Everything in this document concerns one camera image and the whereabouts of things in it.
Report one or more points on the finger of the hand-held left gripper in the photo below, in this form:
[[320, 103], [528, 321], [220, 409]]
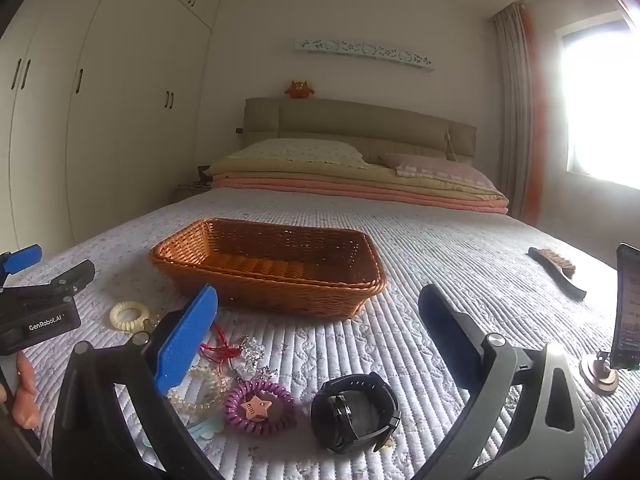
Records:
[[65, 279], [22, 257]]

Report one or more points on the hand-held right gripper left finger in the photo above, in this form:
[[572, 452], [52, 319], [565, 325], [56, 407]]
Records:
[[187, 340]]

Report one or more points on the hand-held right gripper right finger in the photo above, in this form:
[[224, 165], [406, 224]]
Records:
[[445, 335]]

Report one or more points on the brown wicker basket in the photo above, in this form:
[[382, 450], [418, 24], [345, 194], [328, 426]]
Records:
[[270, 270]]

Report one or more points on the black wristwatch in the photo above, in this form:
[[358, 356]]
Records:
[[350, 417]]

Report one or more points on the person's left hand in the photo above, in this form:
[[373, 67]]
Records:
[[25, 392]]

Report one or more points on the light blue hair clip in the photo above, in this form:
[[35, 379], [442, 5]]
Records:
[[205, 430]]

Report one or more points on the lilac quilted bedspread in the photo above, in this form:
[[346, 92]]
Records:
[[440, 240]]

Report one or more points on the small cream trinket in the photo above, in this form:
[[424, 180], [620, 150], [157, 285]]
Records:
[[387, 444]]

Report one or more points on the peach folded blanket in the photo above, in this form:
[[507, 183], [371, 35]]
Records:
[[360, 191]]

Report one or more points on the pink checked pillow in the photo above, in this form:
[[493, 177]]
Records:
[[435, 167]]

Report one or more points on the white wardrobe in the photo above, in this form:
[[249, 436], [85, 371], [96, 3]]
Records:
[[125, 110]]

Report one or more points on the black smartphone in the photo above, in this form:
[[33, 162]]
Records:
[[629, 310]]

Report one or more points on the yellow folded blanket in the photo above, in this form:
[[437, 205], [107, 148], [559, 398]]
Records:
[[310, 169]]

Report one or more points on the grey and orange curtain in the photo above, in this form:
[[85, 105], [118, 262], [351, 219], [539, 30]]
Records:
[[520, 110]]

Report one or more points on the red plush toy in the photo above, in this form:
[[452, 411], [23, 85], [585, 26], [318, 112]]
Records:
[[299, 90]]

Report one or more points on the bright window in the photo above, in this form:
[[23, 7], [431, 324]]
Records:
[[600, 105]]

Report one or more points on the white cutout wall shelf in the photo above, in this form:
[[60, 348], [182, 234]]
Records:
[[362, 53]]

